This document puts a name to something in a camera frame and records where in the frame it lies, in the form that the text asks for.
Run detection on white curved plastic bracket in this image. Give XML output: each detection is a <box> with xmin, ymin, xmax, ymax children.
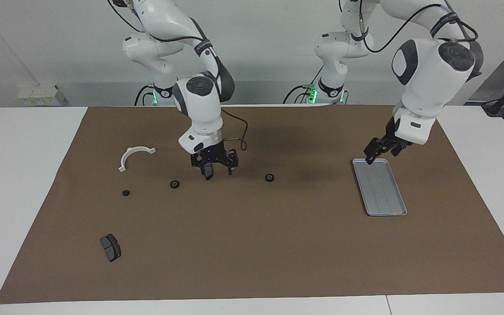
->
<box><xmin>118</xmin><ymin>147</ymin><xmax>157</xmax><ymax>173</ymax></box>

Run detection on brown table mat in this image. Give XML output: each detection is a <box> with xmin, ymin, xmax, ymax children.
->
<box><xmin>0</xmin><ymin>104</ymin><xmax>504</xmax><ymax>305</ymax></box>

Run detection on black right base cables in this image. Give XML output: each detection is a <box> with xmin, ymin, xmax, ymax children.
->
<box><xmin>134</xmin><ymin>85</ymin><xmax>156</xmax><ymax>106</ymax></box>

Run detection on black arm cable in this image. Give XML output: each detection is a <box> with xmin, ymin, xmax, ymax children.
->
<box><xmin>108</xmin><ymin>0</ymin><xmax>249</xmax><ymax>151</ymax></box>
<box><xmin>359</xmin><ymin>0</ymin><xmax>480</xmax><ymax>55</ymax></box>

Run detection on silver metal tray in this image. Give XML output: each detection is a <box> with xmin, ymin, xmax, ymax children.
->
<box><xmin>352</xmin><ymin>158</ymin><xmax>408</xmax><ymax>217</ymax></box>

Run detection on black left base cables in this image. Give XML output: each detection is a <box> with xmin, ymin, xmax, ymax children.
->
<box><xmin>283</xmin><ymin>66</ymin><xmax>325</xmax><ymax>105</ymax></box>

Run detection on black base cables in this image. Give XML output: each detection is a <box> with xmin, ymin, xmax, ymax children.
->
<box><xmin>283</xmin><ymin>66</ymin><xmax>325</xmax><ymax>105</ymax></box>
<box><xmin>134</xmin><ymin>85</ymin><xmax>156</xmax><ymax>106</ymax></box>

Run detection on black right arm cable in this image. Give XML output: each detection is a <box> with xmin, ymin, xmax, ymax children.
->
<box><xmin>108</xmin><ymin>0</ymin><xmax>249</xmax><ymax>151</ymax></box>

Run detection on stacked grey brake pads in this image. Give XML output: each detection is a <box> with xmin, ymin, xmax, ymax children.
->
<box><xmin>99</xmin><ymin>234</ymin><xmax>122</xmax><ymax>263</ymax></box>

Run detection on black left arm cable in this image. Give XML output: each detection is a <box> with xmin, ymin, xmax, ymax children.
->
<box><xmin>359</xmin><ymin>0</ymin><xmax>480</xmax><ymax>55</ymax></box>

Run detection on white wall socket box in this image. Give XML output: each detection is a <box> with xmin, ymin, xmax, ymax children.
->
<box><xmin>17</xmin><ymin>84</ymin><xmax>67</xmax><ymax>107</ymax></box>

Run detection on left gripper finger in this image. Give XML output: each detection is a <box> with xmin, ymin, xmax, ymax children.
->
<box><xmin>391</xmin><ymin>141</ymin><xmax>413</xmax><ymax>157</ymax></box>
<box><xmin>364</xmin><ymin>139</ymin><xmax>386</xmax><ymax>165</ymax></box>

